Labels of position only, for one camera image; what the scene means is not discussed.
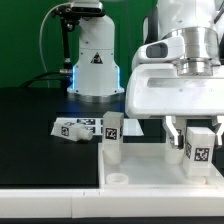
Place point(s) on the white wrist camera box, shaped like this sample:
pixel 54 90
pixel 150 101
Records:
pixel 167 50

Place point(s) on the white square tabletop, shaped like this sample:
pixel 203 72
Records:
pixel 143 166

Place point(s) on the grey rear camera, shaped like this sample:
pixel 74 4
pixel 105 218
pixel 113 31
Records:
pixel 87 8

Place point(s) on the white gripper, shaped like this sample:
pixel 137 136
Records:
pixel 155 90

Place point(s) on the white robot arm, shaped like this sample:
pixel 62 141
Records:
pixel 177 73

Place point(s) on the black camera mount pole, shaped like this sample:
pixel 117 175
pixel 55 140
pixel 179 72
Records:
pixel 68 20

